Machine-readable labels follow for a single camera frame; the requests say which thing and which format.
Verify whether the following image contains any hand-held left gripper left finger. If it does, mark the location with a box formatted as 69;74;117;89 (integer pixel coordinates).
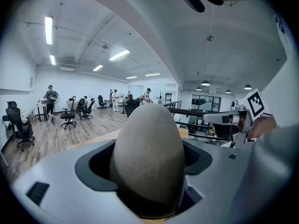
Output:
12;139;150;224

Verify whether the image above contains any white desk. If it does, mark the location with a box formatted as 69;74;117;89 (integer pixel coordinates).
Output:
33;103;49;122

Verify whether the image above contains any person's right forearm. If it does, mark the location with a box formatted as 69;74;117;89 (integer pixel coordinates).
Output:
247;115;278;141

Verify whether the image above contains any person's white shirt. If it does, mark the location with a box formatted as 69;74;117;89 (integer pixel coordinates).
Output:
230;10;296;224

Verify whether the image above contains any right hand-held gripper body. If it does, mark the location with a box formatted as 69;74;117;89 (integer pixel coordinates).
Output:
228;88;271;149

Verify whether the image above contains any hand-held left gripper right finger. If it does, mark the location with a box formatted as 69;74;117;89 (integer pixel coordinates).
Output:
168;140;255;224

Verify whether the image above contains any group of ceiling strip lights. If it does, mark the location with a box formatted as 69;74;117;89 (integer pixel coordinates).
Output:
44;16;161;79

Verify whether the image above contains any dark glass window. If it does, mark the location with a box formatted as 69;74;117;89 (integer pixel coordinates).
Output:
191;94;221;113

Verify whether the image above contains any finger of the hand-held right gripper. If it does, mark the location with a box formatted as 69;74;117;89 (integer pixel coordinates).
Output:
202;112;231;127

